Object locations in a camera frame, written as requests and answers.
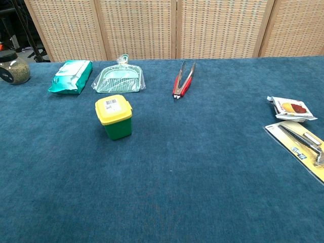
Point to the green tub with yellow lid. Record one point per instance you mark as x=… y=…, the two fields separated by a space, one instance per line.
x=117 y=126

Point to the blue table cloth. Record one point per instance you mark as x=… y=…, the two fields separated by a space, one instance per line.
x=177 y=164

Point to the mint green bagged dustpan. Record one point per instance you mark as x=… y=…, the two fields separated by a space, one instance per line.
x=119 y=81

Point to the woven wooden folding screen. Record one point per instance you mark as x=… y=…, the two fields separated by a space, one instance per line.
x=141 y=27

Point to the teal wet wipes pack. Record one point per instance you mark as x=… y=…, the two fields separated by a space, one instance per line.
x=73 y=76

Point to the white snack packet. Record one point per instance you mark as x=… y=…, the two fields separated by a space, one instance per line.
x=293 y=108

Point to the knife on yellow blister card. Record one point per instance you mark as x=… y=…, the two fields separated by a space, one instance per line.
x=296 y=138

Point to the black tripod stand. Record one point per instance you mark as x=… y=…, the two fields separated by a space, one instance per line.
x=35 y=48

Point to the glass jar with black lid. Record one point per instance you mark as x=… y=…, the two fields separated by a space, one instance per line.
x=16 y=71

